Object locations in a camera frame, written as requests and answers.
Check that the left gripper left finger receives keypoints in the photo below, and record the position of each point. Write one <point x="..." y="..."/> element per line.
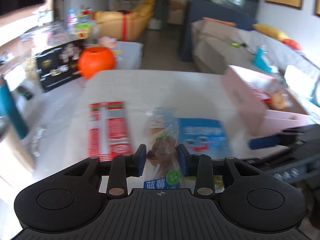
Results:
<point x="125" y="166"/>

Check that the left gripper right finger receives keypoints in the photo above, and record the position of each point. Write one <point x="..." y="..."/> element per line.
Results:
<point x="199" y="166"/>

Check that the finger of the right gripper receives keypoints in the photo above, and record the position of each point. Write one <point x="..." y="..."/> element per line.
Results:
<point x="264" y="142"/>

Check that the blue seaweed snack bag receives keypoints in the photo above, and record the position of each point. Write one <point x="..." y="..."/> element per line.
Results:
<point x="200" y="136"/>

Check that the red long snack packet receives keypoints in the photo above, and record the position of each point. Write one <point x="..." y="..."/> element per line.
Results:
<point x="108" y="134"/>

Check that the blueberry lollipop snack packet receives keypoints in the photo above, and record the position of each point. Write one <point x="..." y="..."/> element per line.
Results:
<point x="162" y="169"/>

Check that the round bread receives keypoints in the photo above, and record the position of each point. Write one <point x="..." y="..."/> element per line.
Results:
<point x="278" y="97"/>

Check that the red white snack bag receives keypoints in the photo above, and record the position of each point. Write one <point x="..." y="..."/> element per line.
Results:
<point x="259" y="93"/>

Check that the pink cardboard box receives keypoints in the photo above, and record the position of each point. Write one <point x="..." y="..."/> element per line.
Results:
<point x="263" y="104"/>

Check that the grey covered sofa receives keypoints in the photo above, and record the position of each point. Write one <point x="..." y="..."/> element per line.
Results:
<point x="217" y="45"/>

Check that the orange pumpkin container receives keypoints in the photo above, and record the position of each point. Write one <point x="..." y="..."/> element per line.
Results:
<point x="95" y="59"/>

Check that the white coffee table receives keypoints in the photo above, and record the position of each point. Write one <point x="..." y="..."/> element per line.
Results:
<point x="128" y="55"/>

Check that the yellow cushion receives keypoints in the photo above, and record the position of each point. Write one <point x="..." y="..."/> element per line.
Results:
<point x="271" y="31"/>

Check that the black tea box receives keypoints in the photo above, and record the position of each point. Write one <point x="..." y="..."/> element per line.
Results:
<point x="59" y="65"/>

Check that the teal water bottle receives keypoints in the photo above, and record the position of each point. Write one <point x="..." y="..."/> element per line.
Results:
<point x="10" y="110"/>

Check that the pink plush toy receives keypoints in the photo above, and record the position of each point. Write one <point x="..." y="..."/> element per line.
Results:
<point x="108" y="42"/>

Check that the black remote control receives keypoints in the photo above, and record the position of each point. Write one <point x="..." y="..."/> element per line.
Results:
<point x="25" y="92"/>

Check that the yellow leather armchair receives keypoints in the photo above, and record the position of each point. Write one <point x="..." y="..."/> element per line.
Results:
<point x="125" y="26"/>

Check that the blue fish tank cabinet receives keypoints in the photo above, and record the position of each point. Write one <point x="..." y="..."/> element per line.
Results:
<point x="240" y="12"/>

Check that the large glass jar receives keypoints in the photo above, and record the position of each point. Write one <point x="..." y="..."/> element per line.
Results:
<point x="36" y="40"/>

